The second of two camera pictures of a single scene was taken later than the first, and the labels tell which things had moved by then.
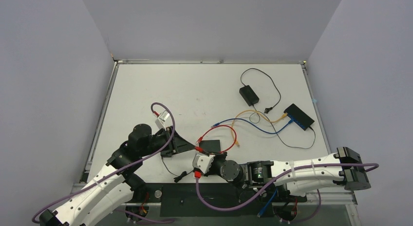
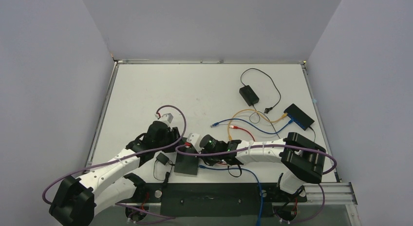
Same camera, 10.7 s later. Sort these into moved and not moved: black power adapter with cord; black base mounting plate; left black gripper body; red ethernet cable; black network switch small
Moved: red ethernet cable
Not moved: left black gripper body; black base mounting plate; black network switch small; black power adapter with cord
